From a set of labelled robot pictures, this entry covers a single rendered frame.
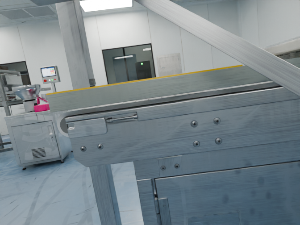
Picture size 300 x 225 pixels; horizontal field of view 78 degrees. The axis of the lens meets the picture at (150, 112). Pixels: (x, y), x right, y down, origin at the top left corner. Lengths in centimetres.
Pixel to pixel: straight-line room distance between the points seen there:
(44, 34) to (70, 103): 566
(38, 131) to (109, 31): 355
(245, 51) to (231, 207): 34
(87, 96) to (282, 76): 28
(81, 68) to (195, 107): 43
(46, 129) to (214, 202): 258
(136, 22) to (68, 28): 499
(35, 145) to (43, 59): 337
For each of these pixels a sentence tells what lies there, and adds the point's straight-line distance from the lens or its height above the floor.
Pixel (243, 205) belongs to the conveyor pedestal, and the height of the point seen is 63.
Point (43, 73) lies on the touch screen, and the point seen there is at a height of 128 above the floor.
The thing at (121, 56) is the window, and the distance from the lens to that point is 545.
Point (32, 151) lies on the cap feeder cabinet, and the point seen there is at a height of 25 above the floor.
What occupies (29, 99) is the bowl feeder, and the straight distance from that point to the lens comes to 317.
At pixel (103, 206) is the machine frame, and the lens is 77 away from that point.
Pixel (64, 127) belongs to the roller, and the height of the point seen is 86.
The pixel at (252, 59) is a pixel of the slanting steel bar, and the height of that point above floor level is 93.
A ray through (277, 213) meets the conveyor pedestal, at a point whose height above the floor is 60.
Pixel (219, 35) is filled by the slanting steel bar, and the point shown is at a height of 96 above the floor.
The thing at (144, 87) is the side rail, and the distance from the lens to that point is 32.
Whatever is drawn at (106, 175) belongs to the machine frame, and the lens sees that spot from 71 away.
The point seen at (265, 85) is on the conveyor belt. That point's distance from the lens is 39.
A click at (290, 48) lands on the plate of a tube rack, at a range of 47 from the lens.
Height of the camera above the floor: 92
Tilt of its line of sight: 9 degrees down
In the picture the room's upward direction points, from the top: 8 degrees counter-clockwise
